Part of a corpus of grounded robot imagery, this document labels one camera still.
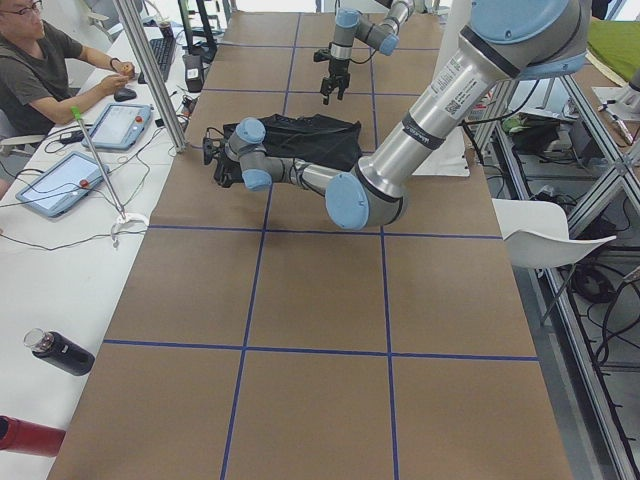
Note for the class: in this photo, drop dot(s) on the metal rod with green tip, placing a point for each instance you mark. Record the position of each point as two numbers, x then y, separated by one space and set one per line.
123 217

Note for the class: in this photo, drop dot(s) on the black power adapter box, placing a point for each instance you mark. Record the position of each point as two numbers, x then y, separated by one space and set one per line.
194 73

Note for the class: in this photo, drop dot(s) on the aluminium side frame rail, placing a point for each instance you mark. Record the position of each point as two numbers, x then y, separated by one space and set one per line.
563 157

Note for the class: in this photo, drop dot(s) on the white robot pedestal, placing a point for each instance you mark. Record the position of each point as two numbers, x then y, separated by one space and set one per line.
449 160

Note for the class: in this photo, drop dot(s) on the aluminium frame post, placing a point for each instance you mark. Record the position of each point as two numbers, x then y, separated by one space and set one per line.
130 19

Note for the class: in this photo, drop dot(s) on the white plastic chair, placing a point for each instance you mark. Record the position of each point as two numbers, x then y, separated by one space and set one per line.
536 234

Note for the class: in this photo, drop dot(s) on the black water bottle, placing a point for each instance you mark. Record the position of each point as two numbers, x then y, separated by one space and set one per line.
57 350

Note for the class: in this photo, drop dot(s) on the near blue teach pendant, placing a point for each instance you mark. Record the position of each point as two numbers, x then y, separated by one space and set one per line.
60 187

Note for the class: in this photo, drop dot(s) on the red cylinder bottle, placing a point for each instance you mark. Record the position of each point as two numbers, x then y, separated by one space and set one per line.
20 436

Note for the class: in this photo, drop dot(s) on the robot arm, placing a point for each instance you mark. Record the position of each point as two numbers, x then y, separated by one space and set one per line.
501 40
351 25

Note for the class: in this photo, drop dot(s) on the black keyboard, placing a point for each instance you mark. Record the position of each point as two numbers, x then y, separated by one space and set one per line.
163 50

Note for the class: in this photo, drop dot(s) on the blue teach pendant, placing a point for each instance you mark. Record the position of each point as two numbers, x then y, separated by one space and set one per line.
60 187
119 126

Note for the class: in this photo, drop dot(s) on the black printed t-shirt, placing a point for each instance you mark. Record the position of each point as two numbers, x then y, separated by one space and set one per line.
317 139

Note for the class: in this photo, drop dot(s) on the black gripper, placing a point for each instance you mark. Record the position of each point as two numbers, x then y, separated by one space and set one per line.
335 69
223 170

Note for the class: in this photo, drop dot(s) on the black computer mouse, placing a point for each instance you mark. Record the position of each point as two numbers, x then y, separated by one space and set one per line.
124 94

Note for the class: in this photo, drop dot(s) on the seated person in grey shirt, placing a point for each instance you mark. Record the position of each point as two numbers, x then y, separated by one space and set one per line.
35 92

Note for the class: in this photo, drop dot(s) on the far blue teach pendant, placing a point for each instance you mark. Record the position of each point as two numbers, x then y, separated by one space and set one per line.
119 126

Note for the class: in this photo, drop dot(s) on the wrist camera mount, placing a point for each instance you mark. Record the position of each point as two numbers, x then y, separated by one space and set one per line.
213 143
322 55

